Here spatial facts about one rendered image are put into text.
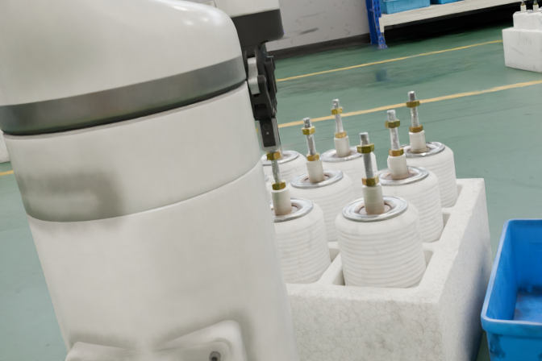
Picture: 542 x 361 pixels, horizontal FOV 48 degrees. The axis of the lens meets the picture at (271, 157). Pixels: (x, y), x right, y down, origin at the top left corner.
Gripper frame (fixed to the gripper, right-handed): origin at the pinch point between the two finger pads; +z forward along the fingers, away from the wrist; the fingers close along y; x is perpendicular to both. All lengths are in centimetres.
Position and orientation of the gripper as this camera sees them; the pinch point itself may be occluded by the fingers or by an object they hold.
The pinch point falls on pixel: (268, 133)
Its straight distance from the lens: 72.4
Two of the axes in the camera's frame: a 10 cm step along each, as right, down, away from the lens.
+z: 1.7, 9.6, 2.4
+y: 0.8, -2.6, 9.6
